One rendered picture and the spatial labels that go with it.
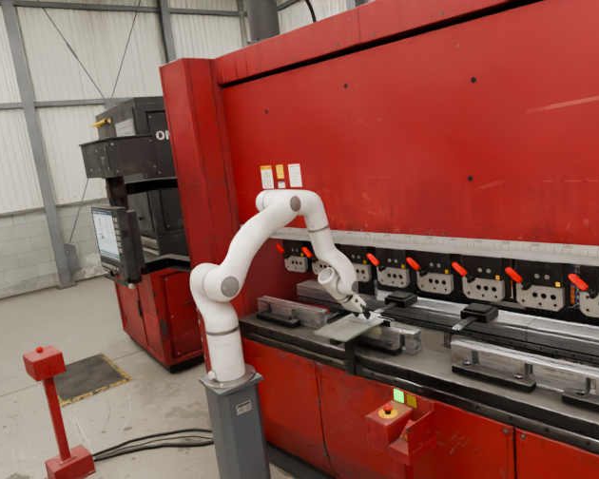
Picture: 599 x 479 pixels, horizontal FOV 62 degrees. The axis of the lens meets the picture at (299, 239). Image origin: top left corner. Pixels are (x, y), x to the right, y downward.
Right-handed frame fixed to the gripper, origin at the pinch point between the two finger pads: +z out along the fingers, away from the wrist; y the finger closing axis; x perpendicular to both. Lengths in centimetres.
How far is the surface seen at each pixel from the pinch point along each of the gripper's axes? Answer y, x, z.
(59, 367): 155, 86, -33
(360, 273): -0.8, -13.0, -13.9
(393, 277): -18.3, -12.9, -13.8
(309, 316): 38.1, 3.8, 8.8
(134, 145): 101, -22, -96
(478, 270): -56, -18, -19
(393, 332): -14.8, 2.5, 6.5
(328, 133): 10, -54, -61
